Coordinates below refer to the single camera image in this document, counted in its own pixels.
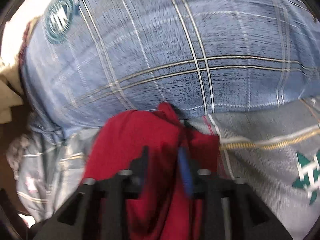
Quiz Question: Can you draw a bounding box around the red knit garment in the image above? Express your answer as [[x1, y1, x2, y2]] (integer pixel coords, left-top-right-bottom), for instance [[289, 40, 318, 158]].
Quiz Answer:
[[84, 103, 219, 239]]

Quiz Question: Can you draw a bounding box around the grey star-patterned bed sheet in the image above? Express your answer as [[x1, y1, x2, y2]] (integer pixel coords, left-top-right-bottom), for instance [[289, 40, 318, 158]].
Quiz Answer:
[[16, 97, 319, 239]]

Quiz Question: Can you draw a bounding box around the grey crumpled garment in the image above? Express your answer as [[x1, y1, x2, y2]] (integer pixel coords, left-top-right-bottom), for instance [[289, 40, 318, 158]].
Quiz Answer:
[[5, 134, 31, 181]]

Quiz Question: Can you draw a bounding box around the beige crumpled cloth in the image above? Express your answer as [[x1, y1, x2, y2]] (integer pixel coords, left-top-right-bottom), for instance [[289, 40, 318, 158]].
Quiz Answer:
[[1, 17, 40, 124]]

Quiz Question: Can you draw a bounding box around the blue plaid quilt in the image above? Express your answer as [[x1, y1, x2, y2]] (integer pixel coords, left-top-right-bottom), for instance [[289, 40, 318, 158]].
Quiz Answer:
[[22, 0, 319, 142]]

